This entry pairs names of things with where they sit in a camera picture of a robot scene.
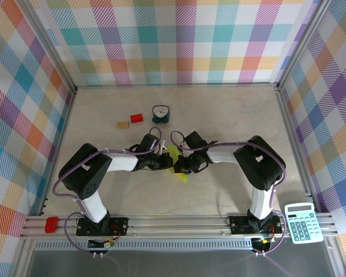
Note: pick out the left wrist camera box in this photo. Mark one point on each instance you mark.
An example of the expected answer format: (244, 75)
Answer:
(149, 143)

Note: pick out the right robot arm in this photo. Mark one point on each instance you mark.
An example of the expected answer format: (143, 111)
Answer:
(259, 164)

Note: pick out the aluminium mounting rail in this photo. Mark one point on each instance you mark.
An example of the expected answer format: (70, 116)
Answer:
(176, 226)

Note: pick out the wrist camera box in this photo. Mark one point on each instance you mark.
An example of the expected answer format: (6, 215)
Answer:
(149, 143)
(195, 140)

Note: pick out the aluminium frame rail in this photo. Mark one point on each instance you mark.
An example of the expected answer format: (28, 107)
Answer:
(59, 144)
(176, 85)
(296, 144)

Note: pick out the teal alarm clock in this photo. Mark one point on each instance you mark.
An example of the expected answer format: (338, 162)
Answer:
(161, 111)

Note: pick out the neon green paper sheet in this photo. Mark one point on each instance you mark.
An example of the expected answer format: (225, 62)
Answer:
(173, 151)

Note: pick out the small wooden block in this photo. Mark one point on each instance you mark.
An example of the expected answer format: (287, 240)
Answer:
(123, 125)

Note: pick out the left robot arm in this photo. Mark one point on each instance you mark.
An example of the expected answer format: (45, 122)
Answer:
(83, 173)

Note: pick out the small circuit board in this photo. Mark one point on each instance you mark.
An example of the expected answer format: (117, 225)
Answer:
(106, 244)
(263, 242)

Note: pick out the aluminium frame post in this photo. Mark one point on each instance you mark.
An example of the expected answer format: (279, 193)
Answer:
(303, 43)
(51, 43)

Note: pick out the red toy block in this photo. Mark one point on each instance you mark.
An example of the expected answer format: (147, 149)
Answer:
(136, 118)

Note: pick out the red plastic clamp block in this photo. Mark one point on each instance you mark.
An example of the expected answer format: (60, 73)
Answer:
(51, 225)

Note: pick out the grey metal shelf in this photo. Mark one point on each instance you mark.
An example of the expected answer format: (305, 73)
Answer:
(176, 265)

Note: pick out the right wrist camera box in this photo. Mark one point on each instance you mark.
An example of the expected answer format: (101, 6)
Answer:
(195, 140)

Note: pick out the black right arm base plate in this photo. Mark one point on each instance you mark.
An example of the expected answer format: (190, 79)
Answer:
(239, 225)

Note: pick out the light blue calculator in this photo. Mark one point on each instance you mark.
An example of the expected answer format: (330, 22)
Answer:
(303, 223)

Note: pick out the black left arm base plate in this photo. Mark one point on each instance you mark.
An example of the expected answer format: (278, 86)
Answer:
(119, 226)

